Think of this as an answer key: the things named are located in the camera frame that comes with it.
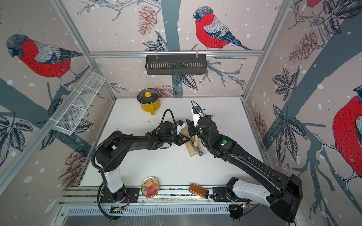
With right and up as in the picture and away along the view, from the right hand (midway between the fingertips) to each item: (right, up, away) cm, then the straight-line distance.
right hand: (190, 116), depth 73 cm
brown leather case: (+4, -39, -1) cm, 39 cm away
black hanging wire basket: (-8, +38, +31) cm, 49 cm away
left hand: (+1, -14, +14) cm, 20 cm away
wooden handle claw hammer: (+3, -15, +7) cm, 17 cm away
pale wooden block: (+1, -22, +14) cm, 26 cm away
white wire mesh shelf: (-71, -4, +7) cm, 71 cm away
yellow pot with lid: (-32, +12, +38) cm, 51 cm away
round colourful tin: (-22, -38, 0) cm, 44 cm away
